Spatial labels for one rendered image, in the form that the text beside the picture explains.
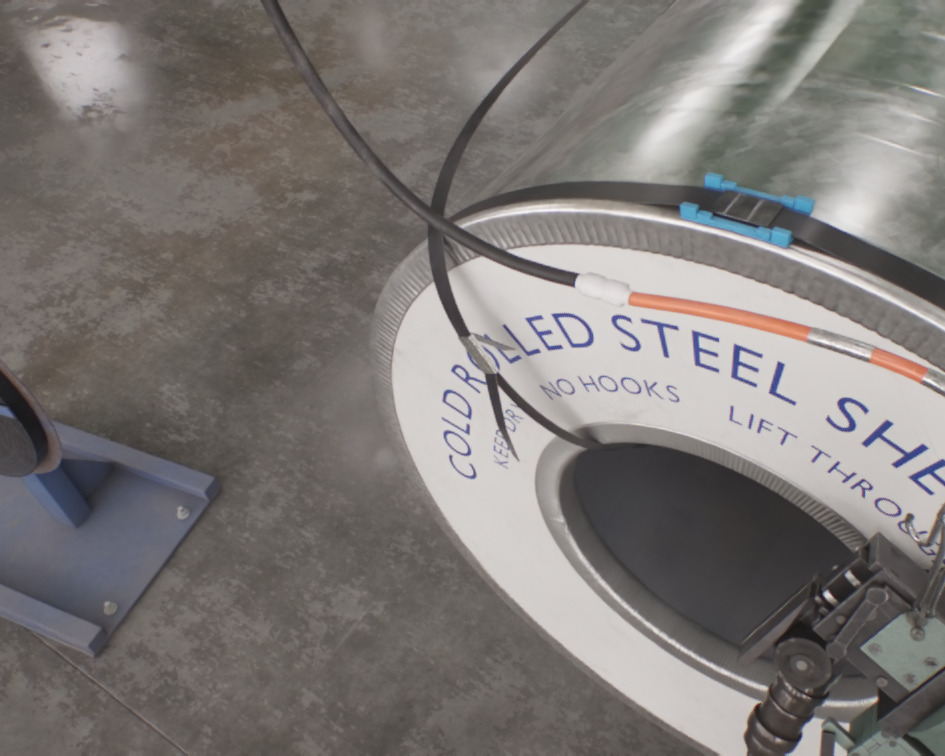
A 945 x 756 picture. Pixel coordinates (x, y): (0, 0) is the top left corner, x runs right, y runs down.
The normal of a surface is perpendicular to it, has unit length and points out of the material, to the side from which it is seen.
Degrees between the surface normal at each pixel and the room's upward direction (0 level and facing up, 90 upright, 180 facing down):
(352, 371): 0
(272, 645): 0
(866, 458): 90
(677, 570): 25
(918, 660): 58
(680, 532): 32
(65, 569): 0
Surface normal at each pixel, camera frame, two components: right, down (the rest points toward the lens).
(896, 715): -0.38, 0.26
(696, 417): -0.57, 0.66
